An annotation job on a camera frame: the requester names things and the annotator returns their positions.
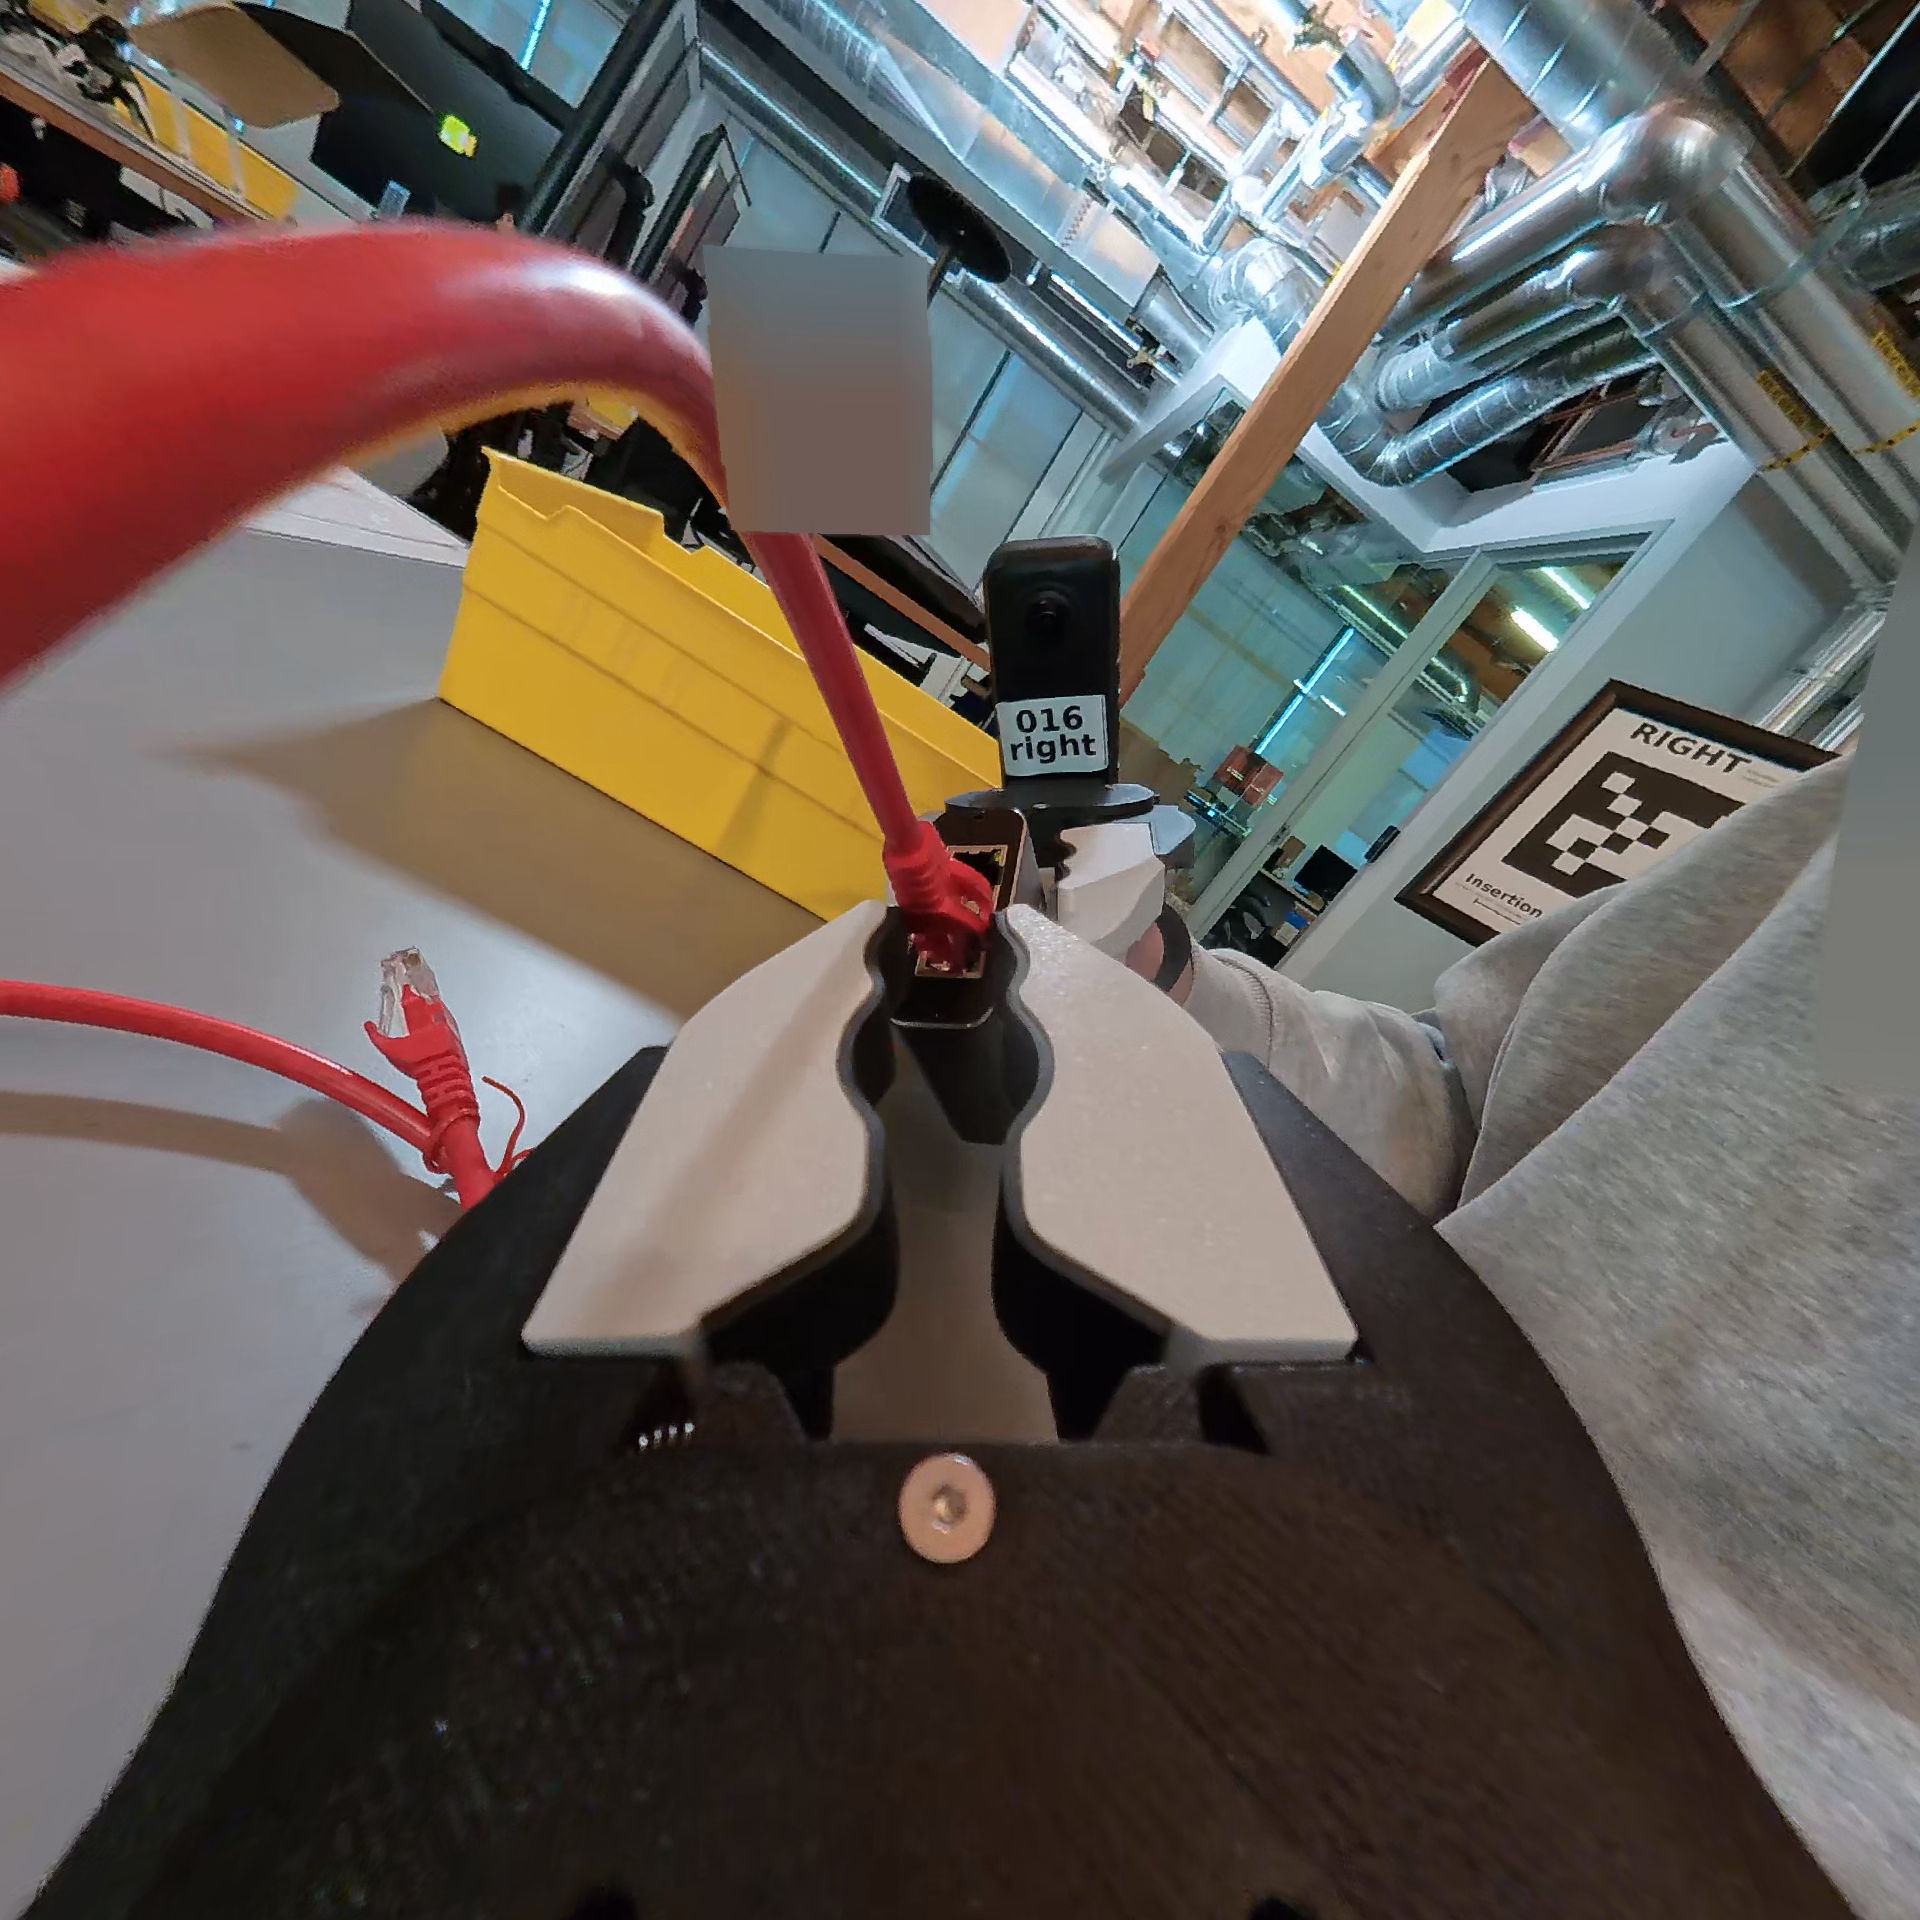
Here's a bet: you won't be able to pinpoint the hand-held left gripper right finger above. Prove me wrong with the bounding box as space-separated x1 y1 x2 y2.
995 902 1363 1401

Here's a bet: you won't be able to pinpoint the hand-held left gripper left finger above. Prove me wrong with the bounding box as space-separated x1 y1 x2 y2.
522 900 904 1355

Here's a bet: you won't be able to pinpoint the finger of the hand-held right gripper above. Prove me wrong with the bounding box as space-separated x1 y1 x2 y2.
1050 818 1175 962

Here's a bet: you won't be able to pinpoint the red ethernet cable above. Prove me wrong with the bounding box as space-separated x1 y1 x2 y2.
0 224 1005 1216

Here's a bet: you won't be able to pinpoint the silver ventilation ducts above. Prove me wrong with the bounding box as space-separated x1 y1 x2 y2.
705 0 1920 723

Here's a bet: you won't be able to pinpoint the person's right forearm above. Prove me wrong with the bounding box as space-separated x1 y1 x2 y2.
1184 944 1479 1216

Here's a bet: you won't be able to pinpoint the framed marker sign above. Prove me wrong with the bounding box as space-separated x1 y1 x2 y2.
1395 680 1845 947

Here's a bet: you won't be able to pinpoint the yellow plastic bin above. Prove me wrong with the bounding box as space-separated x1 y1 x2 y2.
440 446 999 922

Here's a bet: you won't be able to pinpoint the black round lamp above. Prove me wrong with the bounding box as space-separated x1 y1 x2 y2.
909 168 1024 291

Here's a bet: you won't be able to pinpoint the person's grey sweatshirt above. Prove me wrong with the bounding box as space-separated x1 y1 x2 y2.
1431 756 1920 1920

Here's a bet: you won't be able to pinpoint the black ethernet splitter box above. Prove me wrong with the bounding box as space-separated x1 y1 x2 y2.
885 808 1047 1150

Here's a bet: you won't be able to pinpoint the wooden beam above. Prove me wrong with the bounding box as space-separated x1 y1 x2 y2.
1119 46 1539 693

